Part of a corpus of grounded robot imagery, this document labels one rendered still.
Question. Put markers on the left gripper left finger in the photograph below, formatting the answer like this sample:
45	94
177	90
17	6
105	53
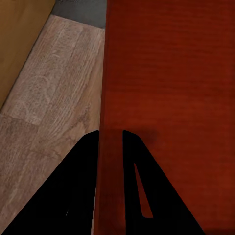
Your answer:
64	203

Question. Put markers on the storage box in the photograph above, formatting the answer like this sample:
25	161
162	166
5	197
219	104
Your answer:
169	77

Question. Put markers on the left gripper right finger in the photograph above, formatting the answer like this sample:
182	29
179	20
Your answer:
170	214

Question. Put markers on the door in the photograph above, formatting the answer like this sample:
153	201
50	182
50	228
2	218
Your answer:
21	22

